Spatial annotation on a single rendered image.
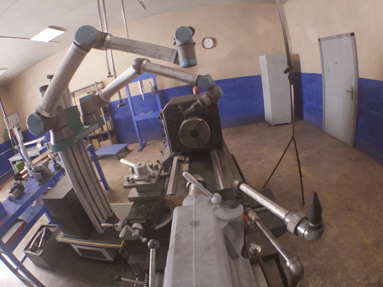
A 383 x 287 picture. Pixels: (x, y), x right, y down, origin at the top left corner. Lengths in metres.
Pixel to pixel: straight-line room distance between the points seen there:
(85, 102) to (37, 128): 0.66
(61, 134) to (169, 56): 0.90
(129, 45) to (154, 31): 4.04
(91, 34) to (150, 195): 0.87
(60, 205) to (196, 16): 4.87
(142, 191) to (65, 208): 1.08
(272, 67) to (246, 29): 1.28
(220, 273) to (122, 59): 5.18
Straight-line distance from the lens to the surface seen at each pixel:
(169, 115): 1.67
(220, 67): 4.97
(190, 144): 1.51
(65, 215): 1.93
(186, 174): 0.53
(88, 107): 1.76
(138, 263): 0.98
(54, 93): 1.17
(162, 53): 1.10
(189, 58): 0.96
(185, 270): 0.45
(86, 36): 1.07
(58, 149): 1.41
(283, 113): 5.06
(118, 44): 1.16
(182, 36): 0.97
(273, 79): 4.82
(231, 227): 0.56
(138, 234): 0.78
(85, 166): 1.91
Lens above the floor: 1.54
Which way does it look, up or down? 20 degrees down
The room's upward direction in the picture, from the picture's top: 11 degrees counter-clockwise
